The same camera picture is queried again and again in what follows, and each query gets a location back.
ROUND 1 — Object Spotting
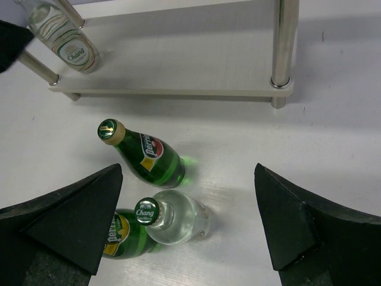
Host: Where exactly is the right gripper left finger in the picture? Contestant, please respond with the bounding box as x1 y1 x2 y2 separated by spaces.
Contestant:
1 164 123 285

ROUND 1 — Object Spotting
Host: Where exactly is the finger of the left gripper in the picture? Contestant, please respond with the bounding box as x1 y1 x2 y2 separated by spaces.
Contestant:
0 20 33 73

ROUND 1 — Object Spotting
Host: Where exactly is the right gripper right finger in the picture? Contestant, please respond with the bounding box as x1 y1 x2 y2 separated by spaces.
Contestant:
254 164 380 285

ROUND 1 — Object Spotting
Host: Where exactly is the green glass bottle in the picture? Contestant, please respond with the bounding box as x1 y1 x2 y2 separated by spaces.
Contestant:
97 119 185 189
102 209 160 259

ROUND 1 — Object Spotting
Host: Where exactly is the green glass bottle front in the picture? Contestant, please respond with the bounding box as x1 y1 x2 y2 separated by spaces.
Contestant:
102 209 160 259

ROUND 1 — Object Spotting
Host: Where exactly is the clear soda bottle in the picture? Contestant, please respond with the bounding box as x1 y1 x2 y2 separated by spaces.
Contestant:
133 189 211 245
16 1 101 74

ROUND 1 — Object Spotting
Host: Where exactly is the white two-tier shelf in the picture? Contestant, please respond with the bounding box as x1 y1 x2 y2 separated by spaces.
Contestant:
26 1 299 108

